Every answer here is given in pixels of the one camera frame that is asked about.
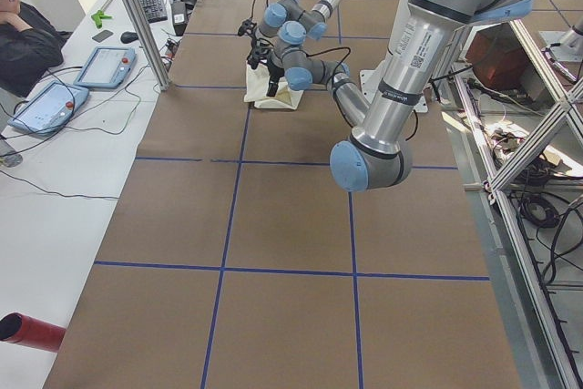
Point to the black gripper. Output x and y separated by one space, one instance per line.
258 50
275 71

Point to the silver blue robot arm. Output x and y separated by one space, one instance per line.
376 155
285 24

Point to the black keyboard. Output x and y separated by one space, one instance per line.
155 10

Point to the black computer mouse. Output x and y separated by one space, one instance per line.
128 37

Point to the far teach pendant tablet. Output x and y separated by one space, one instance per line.
106 68

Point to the teach pendant tablet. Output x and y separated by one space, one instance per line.
106 68
50 109

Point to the black smartphone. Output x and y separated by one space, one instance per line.
102 36

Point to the green plastic tool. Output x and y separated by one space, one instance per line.
98 17

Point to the near teach pendant tablet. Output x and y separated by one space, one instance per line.
50 109

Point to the person in black shirt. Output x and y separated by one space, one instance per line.
30 45

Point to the red cardboard tube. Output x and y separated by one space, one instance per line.
17 328

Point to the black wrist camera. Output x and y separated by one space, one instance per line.
247 28

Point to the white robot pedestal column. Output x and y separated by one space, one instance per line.
370 78

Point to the aluminium frame post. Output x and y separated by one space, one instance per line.
147 40

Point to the aluminium frame rack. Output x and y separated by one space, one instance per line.
497 180

